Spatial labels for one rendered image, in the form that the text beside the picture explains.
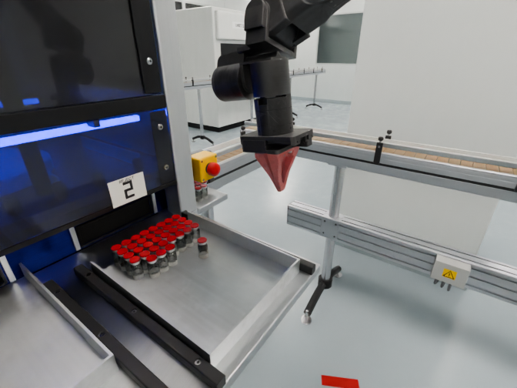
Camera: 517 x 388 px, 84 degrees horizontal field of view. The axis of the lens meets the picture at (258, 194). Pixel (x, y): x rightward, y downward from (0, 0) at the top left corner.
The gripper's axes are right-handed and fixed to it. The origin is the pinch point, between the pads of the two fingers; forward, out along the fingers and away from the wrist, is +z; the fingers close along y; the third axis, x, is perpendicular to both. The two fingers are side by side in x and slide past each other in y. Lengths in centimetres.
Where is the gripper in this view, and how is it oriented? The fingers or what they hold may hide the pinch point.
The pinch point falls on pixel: (281, 185)
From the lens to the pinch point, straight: 49.2
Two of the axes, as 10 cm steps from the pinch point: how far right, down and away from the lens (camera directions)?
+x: -5.9, 3.6, -7.2
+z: 1.2, 9.2, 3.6
